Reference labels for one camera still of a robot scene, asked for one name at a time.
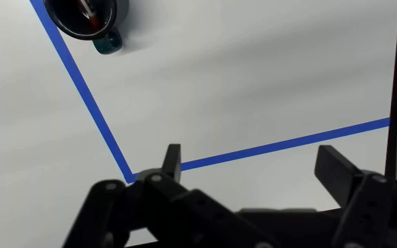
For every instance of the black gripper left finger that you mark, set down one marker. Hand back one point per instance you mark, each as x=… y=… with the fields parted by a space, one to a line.
x=156 y=211

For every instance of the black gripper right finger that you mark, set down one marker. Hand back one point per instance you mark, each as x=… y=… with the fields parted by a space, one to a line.
x=367 y=200

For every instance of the white and red marker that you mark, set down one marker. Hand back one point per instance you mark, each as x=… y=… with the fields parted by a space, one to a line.
x=88 y=12

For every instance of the dark teal mug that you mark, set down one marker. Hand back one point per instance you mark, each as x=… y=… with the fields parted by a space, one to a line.
x=112 y=16

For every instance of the blue tape line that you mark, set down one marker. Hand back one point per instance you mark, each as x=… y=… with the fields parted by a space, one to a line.
x=69 y=64

